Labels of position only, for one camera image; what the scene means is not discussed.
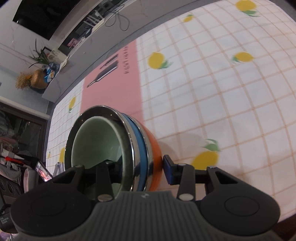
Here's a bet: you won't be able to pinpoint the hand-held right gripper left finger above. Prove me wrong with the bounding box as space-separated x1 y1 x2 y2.
53 161 123 202

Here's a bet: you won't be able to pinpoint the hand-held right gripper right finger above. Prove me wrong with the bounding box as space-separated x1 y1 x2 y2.
163 155 232 201

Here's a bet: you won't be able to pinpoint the orange steel bowl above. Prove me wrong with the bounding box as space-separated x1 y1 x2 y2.
128 115 164 192

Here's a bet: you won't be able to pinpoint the green ceramic bowl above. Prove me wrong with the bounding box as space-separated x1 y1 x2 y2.
71 115 127 200

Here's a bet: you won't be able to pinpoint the blue steel bowl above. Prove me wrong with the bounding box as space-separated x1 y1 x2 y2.
66 105 151 193

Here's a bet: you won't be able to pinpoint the smartphone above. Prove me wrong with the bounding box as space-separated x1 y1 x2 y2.
34 161 53 183

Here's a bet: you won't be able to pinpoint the lemon-print checked tablecloth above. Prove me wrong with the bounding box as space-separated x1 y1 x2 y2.
45 0 296 223

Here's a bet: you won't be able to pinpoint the dark glass cabinet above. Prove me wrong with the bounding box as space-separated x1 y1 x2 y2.
0 100 49 161

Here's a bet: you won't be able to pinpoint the white marble tv console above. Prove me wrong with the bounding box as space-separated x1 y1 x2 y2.
42 0 162 103

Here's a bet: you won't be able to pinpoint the blue snack bag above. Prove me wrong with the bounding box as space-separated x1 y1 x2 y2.
45 63 57 83

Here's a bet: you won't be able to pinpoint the gold vase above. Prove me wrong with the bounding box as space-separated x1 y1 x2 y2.
31 69 49 89

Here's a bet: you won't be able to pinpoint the open booklet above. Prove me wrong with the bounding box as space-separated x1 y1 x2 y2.
59 55 70 70

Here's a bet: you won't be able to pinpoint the dried grass bunch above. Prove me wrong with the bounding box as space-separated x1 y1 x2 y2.
15 72 32 90

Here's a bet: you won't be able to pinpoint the white paper bag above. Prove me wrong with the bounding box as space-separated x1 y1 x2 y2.
47 49 64 63

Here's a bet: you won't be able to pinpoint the green leafy houseplant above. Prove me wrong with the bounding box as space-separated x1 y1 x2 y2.
29 38 51 68

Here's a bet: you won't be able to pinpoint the white router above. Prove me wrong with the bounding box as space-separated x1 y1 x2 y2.
84 13 105 33

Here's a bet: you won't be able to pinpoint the black flat-screen television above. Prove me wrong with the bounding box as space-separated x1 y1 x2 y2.
13 0 98 40

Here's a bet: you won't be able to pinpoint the black cables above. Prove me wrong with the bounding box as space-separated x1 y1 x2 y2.
106 9 130 32

